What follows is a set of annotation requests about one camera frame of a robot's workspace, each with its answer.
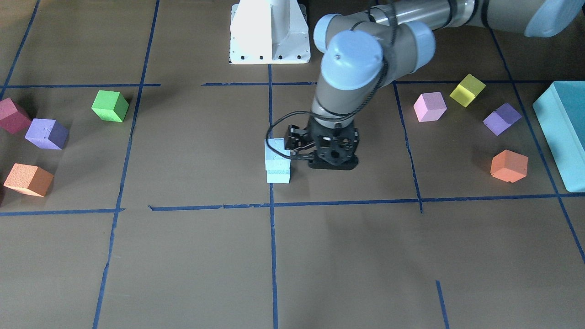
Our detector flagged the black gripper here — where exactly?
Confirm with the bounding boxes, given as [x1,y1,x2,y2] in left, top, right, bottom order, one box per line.
[285,118,359,162]

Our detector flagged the white pedestal column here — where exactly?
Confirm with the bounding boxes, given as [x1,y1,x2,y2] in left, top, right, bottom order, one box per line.
[229,0,311,65]

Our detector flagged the green foam block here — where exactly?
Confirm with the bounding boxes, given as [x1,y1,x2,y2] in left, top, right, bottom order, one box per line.
[90,90,129,122]

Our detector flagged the pink foam block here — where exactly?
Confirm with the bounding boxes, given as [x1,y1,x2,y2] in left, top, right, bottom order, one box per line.
[413,92,447,122]

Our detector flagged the magenta foam block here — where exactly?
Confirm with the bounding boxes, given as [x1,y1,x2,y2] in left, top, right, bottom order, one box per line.
[0,98,32,134]

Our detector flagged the purple foam block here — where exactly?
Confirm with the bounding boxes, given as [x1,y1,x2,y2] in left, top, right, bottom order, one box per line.
[25,118,69,150]
[483,103,522,136]

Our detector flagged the orange foam block near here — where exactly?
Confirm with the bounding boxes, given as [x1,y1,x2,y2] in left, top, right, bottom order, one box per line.
[4,163,54,196]

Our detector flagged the purple foam block near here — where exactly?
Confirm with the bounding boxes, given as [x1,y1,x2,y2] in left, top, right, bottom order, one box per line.
[25,118,69,150]

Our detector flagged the purple foam block far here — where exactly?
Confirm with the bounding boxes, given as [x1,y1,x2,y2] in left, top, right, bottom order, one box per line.
[483,103,522,136]

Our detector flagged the orange foam block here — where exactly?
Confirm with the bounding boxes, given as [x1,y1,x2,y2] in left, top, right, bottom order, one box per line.
[489,150,528,183]
[4,163,54,196]

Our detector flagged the black camera cable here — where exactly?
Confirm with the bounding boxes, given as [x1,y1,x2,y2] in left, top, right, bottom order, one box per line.
[265,111,320,158]

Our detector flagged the blue plastic bin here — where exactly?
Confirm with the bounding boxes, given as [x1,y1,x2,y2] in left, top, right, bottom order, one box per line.
[533,80,585,192]

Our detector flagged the orange foam block far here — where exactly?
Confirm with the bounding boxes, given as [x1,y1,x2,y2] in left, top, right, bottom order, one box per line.
[489,150,528,183]

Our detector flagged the yellow foam block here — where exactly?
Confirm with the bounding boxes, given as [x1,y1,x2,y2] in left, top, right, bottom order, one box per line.
[450,74,485,107]

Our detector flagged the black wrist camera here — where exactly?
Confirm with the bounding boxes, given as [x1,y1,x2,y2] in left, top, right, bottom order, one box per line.
[308,136,360,170]

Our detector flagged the light blue foam block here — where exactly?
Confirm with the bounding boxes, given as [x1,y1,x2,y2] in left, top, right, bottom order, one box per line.
[265,138,291,171]
[266,169,291,184]

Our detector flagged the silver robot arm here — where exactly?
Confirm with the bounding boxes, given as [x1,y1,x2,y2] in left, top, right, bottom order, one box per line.
[266,0,584,170]

